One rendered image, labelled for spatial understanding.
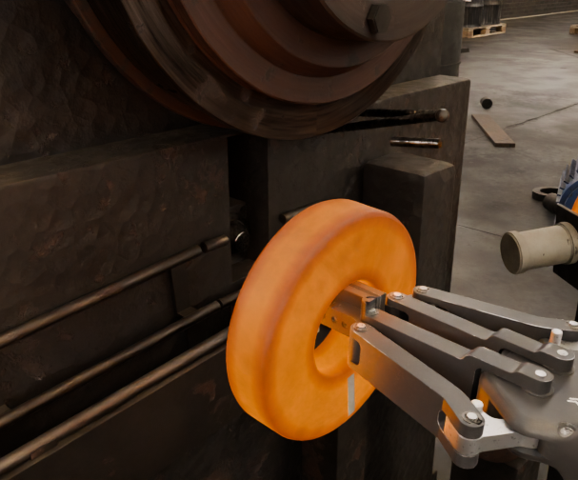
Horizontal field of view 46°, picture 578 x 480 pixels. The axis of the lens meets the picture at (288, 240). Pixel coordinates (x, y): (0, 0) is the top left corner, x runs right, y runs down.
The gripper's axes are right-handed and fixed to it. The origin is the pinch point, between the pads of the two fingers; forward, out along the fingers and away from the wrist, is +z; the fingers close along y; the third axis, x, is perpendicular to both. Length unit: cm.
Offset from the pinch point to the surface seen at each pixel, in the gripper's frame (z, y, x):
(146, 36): 19.6, 1.0, 13.5
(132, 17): 19.6, 0.0, 14.9
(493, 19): 494, 996, -93
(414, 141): 12.4, 27.7, 2.2
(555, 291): 47, 185, -88
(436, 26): 34, 66, 8
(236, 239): 29.2, 19.2, -11.5
